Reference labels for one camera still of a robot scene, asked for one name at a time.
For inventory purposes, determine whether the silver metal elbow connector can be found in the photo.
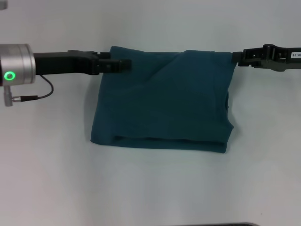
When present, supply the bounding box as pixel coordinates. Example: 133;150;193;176
3;84;14;107

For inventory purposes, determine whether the teal blue printed t-shirt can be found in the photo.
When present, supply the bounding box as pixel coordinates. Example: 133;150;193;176
90;45;235;154

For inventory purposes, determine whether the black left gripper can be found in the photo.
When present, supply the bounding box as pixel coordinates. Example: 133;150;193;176
32;49;133;76

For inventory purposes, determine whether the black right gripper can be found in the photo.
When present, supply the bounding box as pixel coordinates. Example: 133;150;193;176
231;43;301;73

